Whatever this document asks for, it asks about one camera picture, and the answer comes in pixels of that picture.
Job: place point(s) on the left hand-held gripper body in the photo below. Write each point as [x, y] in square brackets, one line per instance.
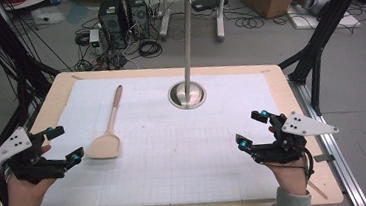
[26, 165]

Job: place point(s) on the white stand leg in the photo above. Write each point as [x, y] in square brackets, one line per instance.
[220, 22]
[164, 21]

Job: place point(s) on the thin wooden stick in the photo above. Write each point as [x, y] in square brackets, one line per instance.
[318, 190]

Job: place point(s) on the person's left hand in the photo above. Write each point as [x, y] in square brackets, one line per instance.
[25, 197]

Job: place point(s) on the wooden spatula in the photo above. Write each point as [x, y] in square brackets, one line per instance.
[106, 146]

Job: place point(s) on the metal hanging stand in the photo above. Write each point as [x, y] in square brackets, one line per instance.
[187, 96]

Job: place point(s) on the white grid mat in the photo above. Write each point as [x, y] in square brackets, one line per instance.
[175, 150]

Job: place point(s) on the black metal frame strut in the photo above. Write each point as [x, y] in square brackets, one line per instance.
[9, 58]
[327, 20]

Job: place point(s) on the white flat board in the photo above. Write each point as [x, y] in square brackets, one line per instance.
[344, 20]

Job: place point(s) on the small black computer tower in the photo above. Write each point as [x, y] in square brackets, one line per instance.
[137, 16]

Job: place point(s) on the large black computer tower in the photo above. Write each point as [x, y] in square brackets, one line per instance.
[112, 22]

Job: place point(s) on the aluminium rail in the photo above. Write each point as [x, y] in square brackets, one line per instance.
[336, 156]

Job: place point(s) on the small white power box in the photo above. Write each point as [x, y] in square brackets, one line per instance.
[94, 37]

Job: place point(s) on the flat black device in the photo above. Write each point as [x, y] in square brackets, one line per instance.
[209, 3]

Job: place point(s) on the person's right hand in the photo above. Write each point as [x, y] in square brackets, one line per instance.
[288, 177]

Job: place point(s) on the light wooden table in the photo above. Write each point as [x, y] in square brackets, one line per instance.
[62, 80]

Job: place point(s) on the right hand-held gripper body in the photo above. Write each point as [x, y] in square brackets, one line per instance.
[285, 146]

